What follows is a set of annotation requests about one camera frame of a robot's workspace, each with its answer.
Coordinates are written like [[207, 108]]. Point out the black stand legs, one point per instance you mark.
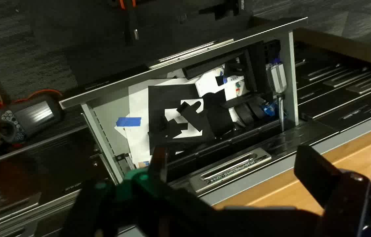
[[131, 27]]

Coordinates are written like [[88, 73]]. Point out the white card colourful print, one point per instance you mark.
[[238, 86]]

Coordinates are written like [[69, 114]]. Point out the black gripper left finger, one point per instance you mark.
[[160, 165]]

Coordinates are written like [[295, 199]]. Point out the silver metal cylinder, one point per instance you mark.
[[278, 77]]

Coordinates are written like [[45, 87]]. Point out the grey metal open drawer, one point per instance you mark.
[[107, 127]]

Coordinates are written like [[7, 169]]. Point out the blue tape strip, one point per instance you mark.
[[128, 121]]

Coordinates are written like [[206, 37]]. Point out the black foam cutout piece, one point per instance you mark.
[[157, 114]]

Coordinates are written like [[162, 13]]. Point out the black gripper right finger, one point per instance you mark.
[[317, 173]]

